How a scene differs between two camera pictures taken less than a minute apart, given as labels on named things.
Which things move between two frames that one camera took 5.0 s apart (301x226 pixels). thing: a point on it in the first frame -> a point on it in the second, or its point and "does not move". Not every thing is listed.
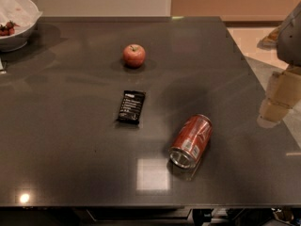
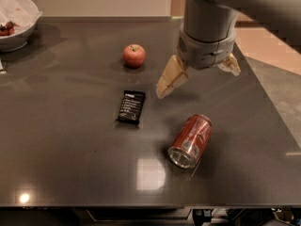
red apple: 134,56 does not move
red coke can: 190,141 does not move
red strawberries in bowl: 8,28 does not move
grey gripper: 291,42 -> 205,52
